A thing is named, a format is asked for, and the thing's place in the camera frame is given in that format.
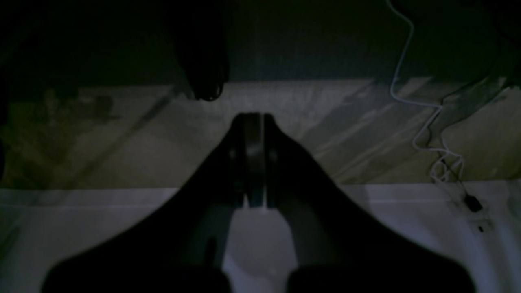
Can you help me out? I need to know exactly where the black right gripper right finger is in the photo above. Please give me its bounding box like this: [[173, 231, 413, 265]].
[[264, 114, 476, 293]]

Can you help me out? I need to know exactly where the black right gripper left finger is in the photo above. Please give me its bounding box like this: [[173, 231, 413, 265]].
[[41, 113, 263, 293]]

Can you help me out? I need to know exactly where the white cable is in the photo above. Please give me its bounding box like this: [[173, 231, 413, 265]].
[[387, 0, 465, 184]]

